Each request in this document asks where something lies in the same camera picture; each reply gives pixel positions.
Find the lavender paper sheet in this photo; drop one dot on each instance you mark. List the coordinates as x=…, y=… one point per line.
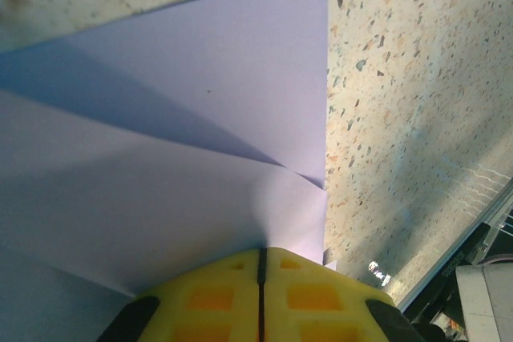
x=160, y=117

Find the wide aluminium frame rail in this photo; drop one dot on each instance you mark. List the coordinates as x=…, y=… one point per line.
x=461, y=250

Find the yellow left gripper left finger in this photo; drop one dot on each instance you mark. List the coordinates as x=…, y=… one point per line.
x=208, y=310

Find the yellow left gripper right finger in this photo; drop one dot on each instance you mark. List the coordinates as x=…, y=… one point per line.
x=320, y=310

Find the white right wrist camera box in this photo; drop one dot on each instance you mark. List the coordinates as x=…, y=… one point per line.
x=489, y=306

